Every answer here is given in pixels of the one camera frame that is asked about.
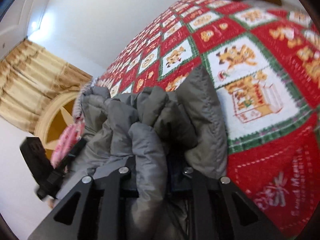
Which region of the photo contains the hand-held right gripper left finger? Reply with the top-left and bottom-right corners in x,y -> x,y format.
27,156 -> 140,240

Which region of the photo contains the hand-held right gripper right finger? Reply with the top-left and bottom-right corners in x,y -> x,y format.
167,155 -> 288,240

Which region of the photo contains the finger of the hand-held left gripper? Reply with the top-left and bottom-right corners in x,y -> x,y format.
53,138 -> 87,178

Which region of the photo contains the grey puffer jacket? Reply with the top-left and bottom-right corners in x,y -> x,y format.
56,66 -> 228,240

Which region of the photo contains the cream and brown headboard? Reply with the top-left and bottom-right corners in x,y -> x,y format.
34,90 -> 83,156

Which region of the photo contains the beige patterned curtain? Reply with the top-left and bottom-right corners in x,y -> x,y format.
0,40 -> 93,133

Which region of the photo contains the red printed patchwork blanket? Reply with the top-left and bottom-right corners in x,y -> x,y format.
96,0 -> 320,233

